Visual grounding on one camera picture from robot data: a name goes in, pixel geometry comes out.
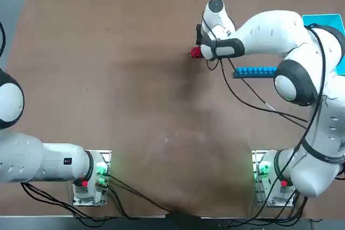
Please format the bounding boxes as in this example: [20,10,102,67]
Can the red toy car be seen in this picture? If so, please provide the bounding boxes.
[189,46,203,59]

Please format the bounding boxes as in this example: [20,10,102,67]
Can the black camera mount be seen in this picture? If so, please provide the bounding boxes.
[164,212,202,230]

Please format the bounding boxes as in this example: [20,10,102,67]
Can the black cable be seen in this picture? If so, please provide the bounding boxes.
[20,183,130,221]
[0,21,6,57]
[102,181,168,220]
[265,24,328,219]
[107,173,176,213]
[20,184,108,228]
[201,11,309,130]

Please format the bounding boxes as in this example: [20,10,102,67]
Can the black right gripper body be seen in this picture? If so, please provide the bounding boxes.
[196,23,203,46]

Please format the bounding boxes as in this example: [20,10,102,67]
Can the teal plastic bin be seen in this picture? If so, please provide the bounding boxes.
[301,13,345,76]

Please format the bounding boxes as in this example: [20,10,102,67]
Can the blue toy block row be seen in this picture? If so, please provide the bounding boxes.
[233,66,278,79]

